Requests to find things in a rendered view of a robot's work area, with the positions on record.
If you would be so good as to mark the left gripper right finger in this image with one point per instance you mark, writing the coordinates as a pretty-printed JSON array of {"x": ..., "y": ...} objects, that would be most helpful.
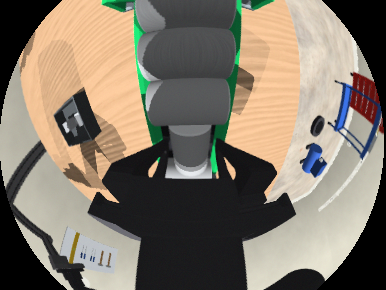
[{"x": 252, "y": 174}]

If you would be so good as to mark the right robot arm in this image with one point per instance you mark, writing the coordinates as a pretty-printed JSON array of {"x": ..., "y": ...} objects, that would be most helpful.
[{"x": 74, "y": 278}]

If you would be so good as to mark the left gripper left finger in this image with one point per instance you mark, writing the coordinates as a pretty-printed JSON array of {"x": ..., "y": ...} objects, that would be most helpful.
[{"x": 139, "y": 163}]

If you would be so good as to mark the grey cylinder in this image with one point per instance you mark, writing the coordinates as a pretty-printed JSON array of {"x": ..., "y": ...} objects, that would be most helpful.
[
  {"x": 188, "y": 52},
  {"x": 154, "y": 15},
  {"x": 172, "y": 172},
  {"x": 190, "y": 145},
  {"x": 188, "y": 101}
]

